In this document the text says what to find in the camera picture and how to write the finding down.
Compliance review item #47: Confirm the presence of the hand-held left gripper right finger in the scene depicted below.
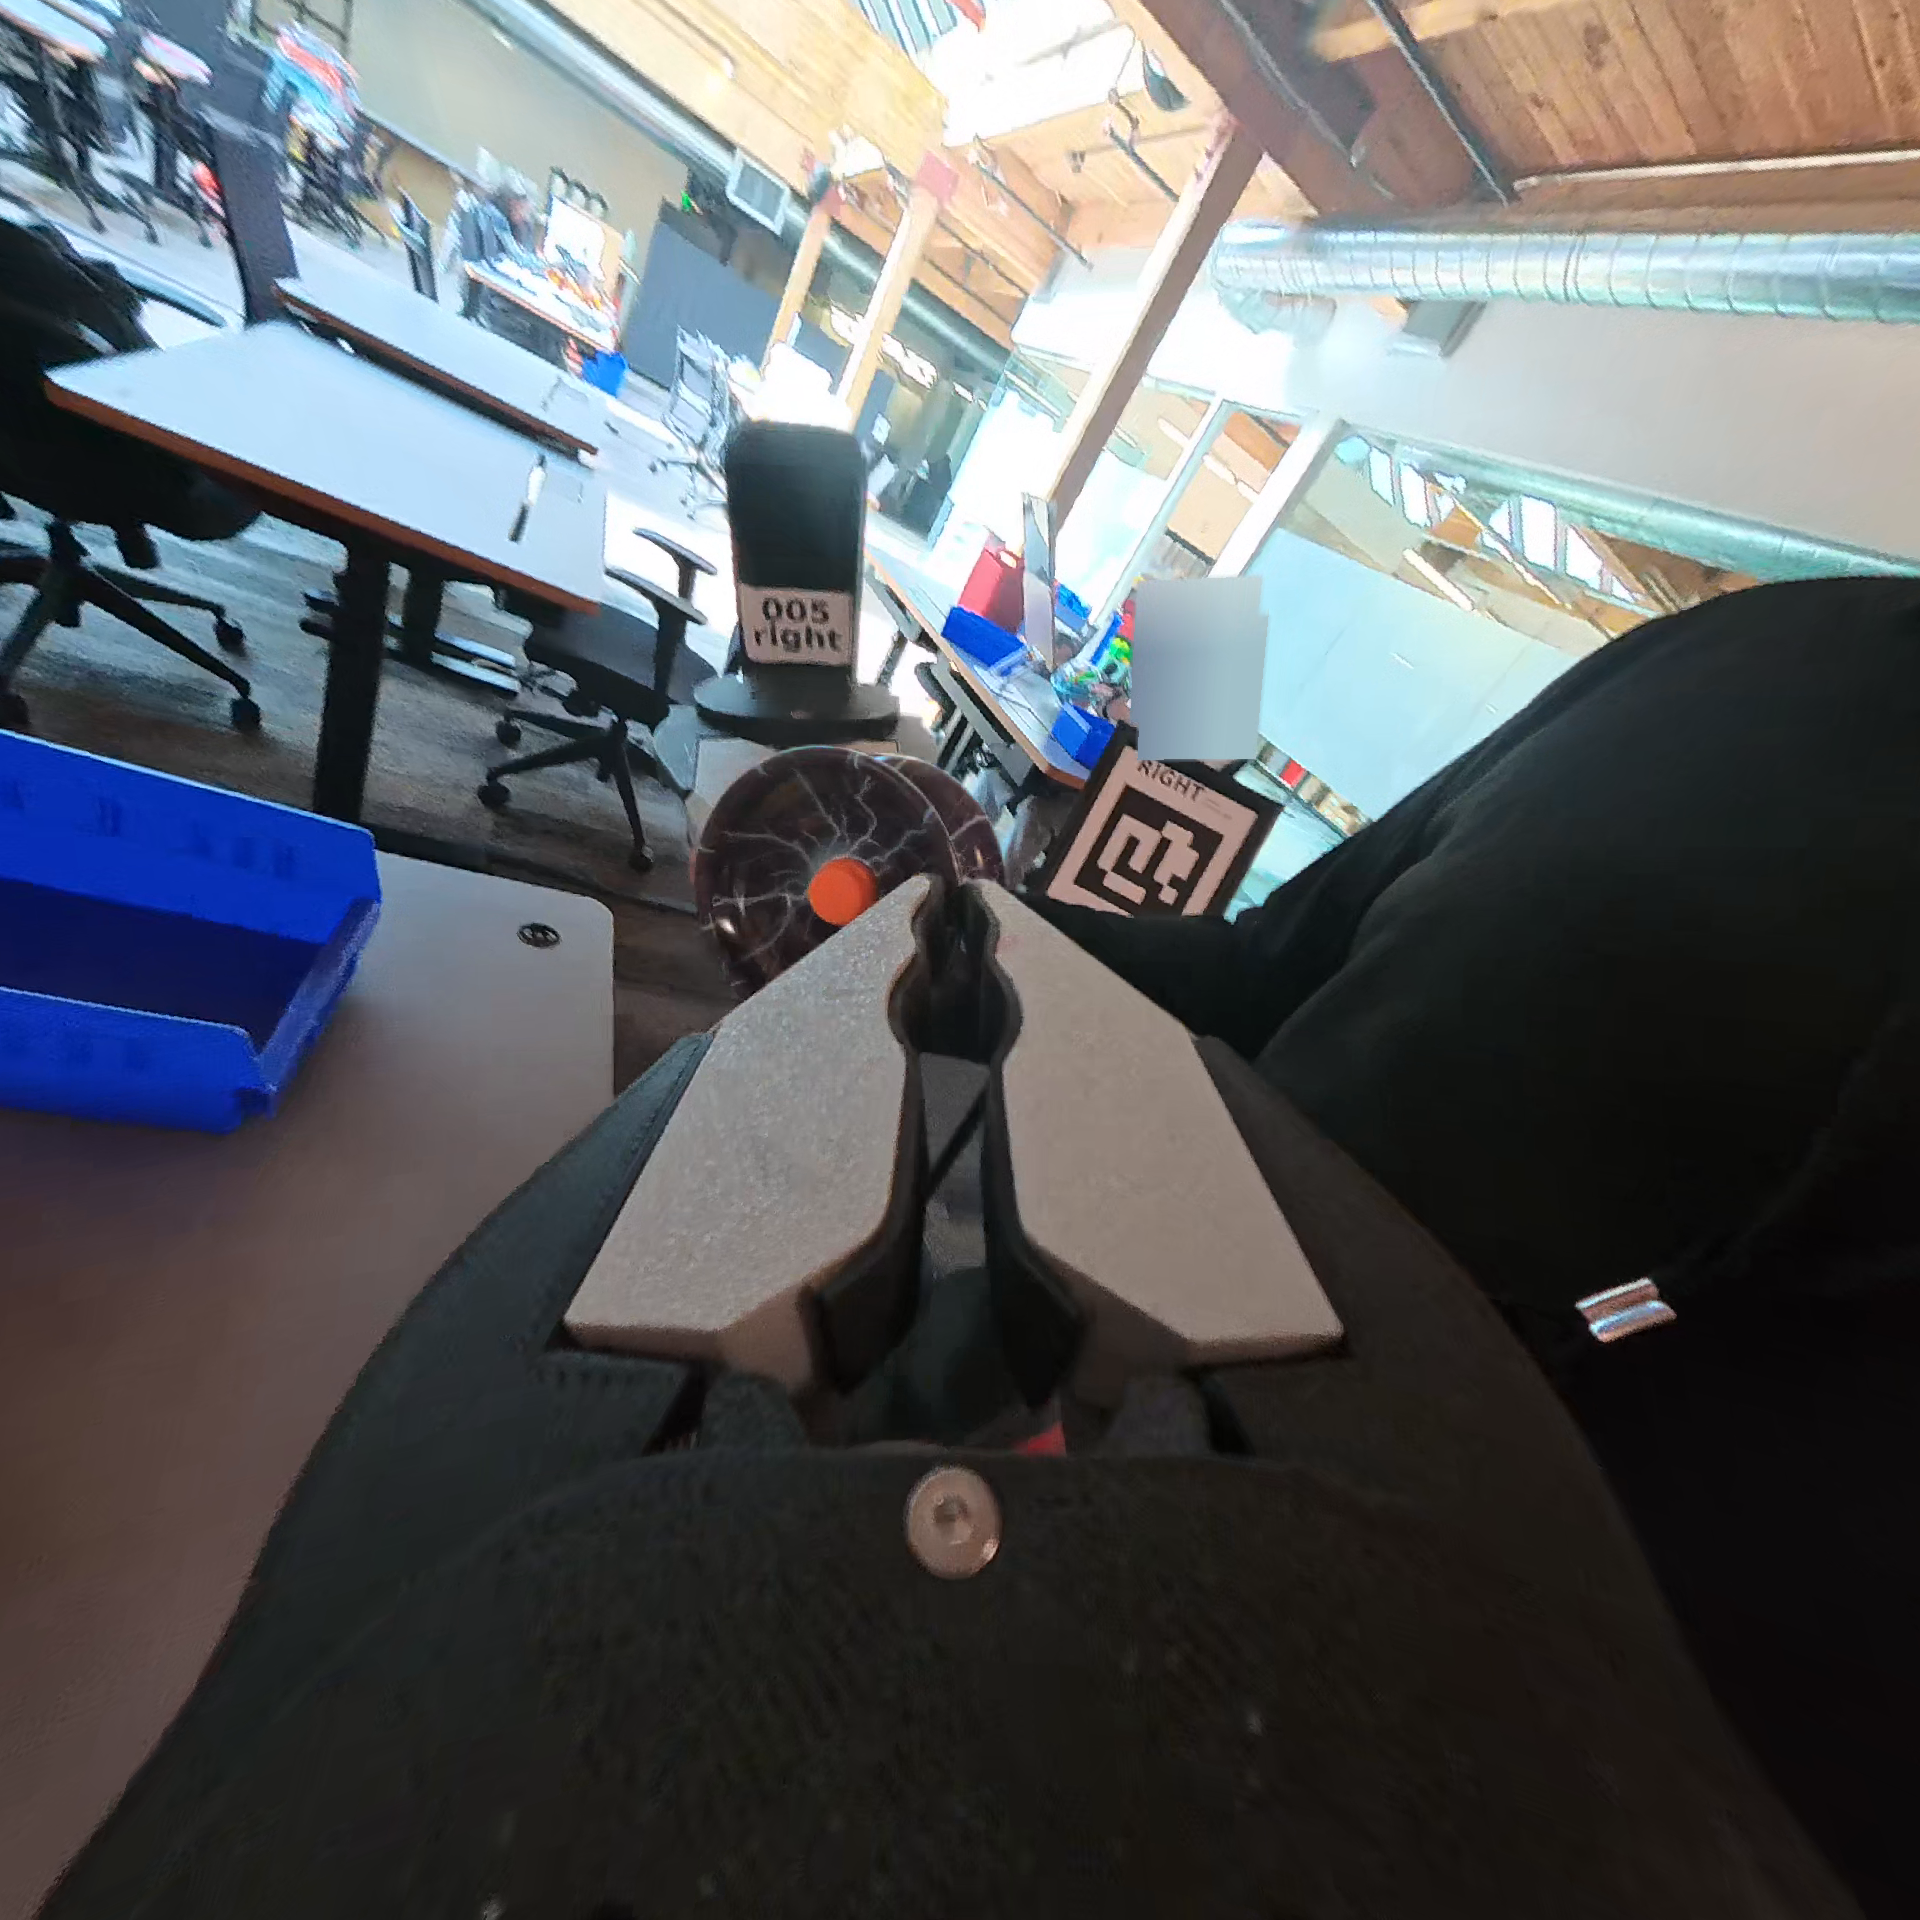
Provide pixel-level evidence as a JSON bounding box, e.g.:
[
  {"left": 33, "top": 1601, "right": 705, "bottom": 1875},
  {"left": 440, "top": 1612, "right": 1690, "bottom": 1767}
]
[{"left": 948, "top": 877, "right": 1348, "bottom": 1408}]

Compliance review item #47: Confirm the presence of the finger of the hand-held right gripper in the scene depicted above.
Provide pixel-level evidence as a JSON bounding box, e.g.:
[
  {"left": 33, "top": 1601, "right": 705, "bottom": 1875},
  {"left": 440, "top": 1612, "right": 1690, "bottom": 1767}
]
[{"left": 697, "top": 735, "right": 902, "bottom": 844}]

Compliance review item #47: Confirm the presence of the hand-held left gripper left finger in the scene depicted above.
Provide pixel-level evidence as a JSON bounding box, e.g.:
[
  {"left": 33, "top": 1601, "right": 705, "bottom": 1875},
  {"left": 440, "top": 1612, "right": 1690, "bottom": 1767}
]
[{"left": 563, "top": 873, "right": 943, "bottom": 1398}]

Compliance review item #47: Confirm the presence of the dark marbled yoyo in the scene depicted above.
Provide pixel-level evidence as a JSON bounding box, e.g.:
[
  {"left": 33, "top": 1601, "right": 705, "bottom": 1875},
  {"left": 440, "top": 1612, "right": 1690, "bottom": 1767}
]
[{"left": 691, "top": 746, "right": 1007, "bottom": 994}]

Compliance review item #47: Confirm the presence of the person's right forearm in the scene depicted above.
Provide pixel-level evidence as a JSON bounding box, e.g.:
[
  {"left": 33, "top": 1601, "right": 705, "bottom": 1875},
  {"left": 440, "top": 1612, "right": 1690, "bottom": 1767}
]
[{"left": 1032, "top": 575, "right": 1920, "bottom": 1351}]

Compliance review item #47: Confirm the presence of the black office chair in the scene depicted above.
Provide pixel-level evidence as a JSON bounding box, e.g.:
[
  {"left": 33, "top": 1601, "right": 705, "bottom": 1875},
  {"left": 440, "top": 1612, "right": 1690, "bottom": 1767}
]
[
  {"left": 482, "top": 524, "right": 724, "bottom": 875},
  {"left": 0, "top": 222, "right": 268, "bottom": 736}
]

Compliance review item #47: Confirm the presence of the black partition panel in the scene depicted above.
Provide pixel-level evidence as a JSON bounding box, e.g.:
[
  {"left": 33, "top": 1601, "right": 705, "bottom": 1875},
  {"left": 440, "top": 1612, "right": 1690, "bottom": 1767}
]
[{"left": 621, "top": 198, "right": 756, "bottom": 394}]

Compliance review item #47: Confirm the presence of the white desk with black legs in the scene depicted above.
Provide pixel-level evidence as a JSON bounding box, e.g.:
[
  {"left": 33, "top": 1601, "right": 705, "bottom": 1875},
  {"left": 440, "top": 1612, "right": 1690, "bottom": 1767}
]
[
  {"left": 276, "top": 275, "right": 605, "bottom": 459},
  {"left": 44, "top": 322, "right": 611, "bottom": 825}
]

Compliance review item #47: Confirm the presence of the blue plastic bin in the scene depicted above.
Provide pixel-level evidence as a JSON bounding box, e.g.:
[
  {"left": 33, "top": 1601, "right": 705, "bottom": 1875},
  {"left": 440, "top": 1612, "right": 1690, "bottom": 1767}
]
[{"left": 0, "top": 729, "right": 385, "bottom": 1136}]

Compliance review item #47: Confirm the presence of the person's black hoodie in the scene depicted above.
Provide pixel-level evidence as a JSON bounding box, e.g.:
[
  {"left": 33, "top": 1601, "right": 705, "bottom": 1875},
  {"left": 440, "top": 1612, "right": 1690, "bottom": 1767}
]
[{"left": 1500, "top": 1049, "right": 1920, "bottom": 1920}]

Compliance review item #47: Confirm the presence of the silver ventilation duct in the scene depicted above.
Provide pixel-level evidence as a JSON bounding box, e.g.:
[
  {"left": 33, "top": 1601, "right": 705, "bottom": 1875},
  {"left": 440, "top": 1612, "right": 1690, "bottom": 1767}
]
[
  {"left": 1208, "top": 218, "right": 1920, "bottom": 329},
  {"left": 1350, "top": 425, "right": 1920, "bottom": 585}
]

